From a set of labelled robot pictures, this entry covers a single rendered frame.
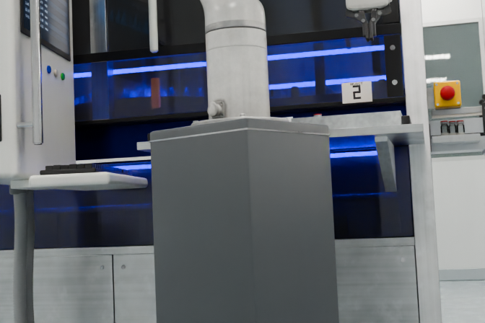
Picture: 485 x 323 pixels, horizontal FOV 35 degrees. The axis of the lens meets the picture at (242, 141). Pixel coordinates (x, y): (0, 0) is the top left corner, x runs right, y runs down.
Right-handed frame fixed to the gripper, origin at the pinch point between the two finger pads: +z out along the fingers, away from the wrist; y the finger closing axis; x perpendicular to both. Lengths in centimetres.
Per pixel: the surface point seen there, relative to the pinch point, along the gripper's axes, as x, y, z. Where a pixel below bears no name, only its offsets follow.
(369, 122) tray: -1.9, 1.3, 21.2
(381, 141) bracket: -5.5, -0.9, 25.7
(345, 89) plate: -39.3, 10.5, 7.3
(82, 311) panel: -39, 95, 70
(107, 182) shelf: 10, 63, 32
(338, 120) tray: -1.9, 8.6, 20.1
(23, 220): -15, 100, 41
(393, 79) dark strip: -39.4, -3.3, 5.7
